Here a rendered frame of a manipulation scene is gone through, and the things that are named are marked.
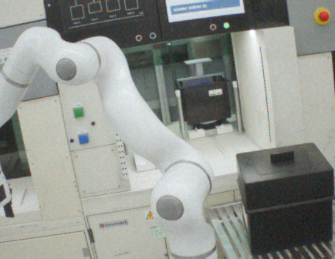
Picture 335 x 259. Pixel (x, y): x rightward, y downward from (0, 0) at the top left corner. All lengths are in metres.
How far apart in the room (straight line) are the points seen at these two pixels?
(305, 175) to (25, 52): 0.88
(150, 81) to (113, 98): 1.60
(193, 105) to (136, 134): 1.28
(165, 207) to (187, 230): 0.09
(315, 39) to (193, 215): 1.06
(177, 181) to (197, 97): 1.33
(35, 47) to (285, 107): 1.04
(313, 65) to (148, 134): 0.99
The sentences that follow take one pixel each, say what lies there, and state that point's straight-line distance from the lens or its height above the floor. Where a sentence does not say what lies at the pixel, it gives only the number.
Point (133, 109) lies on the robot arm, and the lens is 1.27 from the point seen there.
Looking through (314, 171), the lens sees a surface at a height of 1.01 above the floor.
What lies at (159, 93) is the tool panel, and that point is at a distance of 2.83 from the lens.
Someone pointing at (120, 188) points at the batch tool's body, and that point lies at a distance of 2.07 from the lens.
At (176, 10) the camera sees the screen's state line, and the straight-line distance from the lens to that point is 1.94.
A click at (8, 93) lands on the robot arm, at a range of 1.42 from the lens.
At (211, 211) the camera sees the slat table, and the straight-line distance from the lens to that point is 2.05.
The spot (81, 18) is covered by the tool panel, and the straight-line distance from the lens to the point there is 1.92.
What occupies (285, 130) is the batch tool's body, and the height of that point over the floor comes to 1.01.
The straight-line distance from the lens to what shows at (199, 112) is 2.54.
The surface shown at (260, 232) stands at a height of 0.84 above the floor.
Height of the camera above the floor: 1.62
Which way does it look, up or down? 16 degrees down
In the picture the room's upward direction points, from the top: 9 degrees counter-clockwise
